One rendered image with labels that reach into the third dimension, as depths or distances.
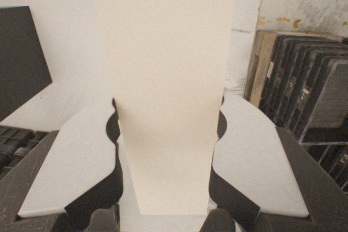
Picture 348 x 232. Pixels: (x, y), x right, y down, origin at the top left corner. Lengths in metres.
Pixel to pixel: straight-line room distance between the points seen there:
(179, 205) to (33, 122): 0.67
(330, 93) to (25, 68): 1.13
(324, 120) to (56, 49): 1.15
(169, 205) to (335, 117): 1.06
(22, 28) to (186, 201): 0.52
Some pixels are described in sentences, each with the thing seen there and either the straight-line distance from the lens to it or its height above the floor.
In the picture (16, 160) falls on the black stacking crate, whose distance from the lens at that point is 0.71.
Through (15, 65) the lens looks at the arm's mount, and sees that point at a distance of 0.54.
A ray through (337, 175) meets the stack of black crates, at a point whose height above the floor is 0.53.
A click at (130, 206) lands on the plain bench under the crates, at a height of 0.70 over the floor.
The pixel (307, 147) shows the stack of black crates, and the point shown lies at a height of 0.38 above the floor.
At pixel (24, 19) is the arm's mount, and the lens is 0.58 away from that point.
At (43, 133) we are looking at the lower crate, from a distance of 0.76.
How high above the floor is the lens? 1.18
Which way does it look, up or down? 59 degrees down
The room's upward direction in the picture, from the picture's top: 179 degrees counter-clockwise
